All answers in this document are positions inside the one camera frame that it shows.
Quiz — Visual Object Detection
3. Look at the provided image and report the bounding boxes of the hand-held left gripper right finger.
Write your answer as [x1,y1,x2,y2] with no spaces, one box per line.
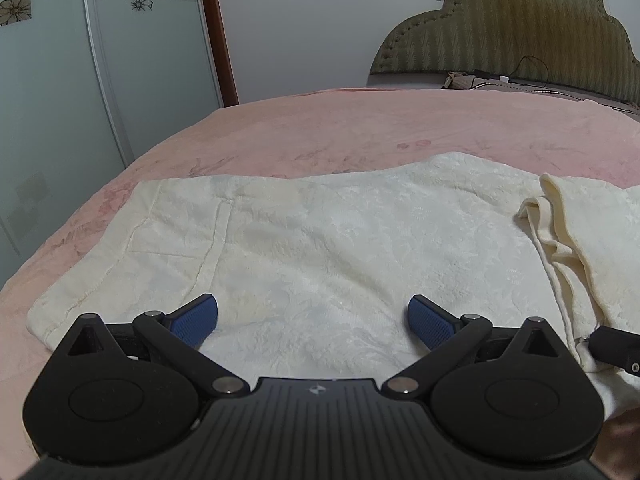
[381,294,571,402]

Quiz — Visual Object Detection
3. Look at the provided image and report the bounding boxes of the floral glass wardrobe door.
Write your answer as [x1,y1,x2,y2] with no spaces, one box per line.
[80,0,224,168]
[0,0,135,291]

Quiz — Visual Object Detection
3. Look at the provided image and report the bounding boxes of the olive green upholstered headboard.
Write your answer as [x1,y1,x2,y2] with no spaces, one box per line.
[368,0,640,109]

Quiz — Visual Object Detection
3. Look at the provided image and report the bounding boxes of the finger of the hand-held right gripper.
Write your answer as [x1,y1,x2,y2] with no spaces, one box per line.
[587,325,640,376]

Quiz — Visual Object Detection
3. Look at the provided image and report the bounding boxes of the black cable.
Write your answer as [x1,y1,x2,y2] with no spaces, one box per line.
[472,55,638,111]

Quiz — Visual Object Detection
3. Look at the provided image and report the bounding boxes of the brown wooden frame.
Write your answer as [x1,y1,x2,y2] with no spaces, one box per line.
[196,0,240,109]

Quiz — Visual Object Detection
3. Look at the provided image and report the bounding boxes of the grey brown pillow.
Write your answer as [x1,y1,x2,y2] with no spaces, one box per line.
[440,70,640,122]

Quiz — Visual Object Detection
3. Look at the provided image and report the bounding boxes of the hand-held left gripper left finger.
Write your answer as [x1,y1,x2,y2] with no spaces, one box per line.
[59,293,251,403]

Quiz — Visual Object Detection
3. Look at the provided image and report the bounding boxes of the cream white pants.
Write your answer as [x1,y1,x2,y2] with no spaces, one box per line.
[26,151,640,423]

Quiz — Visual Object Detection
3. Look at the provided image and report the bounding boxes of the pink blanket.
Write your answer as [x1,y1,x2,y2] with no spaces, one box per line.
[0,87,640,466]

